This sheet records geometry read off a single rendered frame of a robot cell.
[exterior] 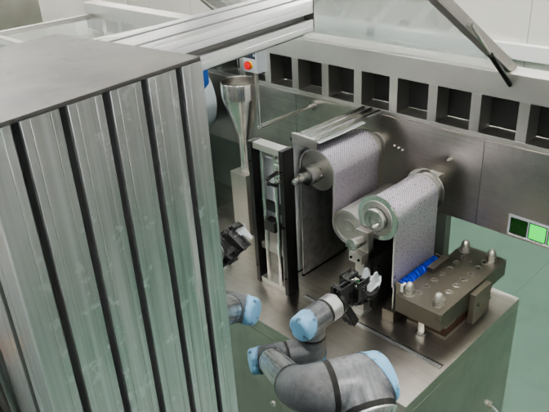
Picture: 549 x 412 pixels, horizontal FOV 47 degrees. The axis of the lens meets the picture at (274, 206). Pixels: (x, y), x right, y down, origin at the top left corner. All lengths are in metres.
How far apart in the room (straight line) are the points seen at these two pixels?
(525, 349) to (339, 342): 1.68
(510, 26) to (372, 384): 3.49
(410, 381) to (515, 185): 0.67
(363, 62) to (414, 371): 1.04
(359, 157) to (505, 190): 0.46
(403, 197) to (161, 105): 1.41
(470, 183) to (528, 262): 2.13
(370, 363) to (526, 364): 2.09
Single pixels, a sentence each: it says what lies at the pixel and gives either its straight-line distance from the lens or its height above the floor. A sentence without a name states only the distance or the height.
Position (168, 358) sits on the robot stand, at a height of 1.71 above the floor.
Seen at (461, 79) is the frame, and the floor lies 1.61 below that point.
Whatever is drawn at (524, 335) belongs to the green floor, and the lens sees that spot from 3.61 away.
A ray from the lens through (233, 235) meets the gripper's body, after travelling 1.79.
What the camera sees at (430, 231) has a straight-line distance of 2.13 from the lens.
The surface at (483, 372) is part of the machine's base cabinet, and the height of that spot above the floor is 0.72.
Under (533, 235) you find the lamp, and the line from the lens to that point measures 2.09.
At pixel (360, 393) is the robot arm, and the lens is 1.38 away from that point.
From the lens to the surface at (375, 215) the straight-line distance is 1.92.
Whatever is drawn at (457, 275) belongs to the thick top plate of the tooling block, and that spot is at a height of 1.03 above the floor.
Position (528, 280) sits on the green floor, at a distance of 4.05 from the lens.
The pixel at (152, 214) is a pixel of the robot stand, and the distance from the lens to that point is 0.65.
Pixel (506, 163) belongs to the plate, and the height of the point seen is 1.38.
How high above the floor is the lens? 2.18
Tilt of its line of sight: 27 degrees down
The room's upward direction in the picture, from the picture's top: 3 degrees counter-clockwise
